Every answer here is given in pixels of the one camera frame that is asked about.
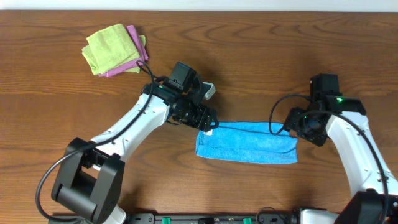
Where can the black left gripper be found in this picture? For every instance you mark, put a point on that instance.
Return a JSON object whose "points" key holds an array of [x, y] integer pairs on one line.
{"points": [[200, 115]]}

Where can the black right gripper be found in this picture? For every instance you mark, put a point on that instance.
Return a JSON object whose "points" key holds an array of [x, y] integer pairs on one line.
{"points": [[294, 114]]}

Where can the blue microfiber cloth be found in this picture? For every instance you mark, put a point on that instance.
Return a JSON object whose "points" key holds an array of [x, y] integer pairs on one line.
{"points": [[250, 142]]}

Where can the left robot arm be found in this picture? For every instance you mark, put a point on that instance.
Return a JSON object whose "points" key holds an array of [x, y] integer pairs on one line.
{"points": [[90, 176]]}

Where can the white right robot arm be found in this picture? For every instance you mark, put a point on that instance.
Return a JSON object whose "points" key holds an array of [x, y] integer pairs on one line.
{"points": [[372, 185]]}

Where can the pink folded cloth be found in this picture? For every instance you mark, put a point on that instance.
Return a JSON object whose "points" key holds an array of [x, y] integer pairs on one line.
{"points": [[140, 53]]}

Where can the green folded cloth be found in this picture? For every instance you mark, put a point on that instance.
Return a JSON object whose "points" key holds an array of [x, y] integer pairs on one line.
{"points": [[108, 48]]}

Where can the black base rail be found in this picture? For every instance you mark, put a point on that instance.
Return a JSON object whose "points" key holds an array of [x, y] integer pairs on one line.
{"points": [[267, 217]]}

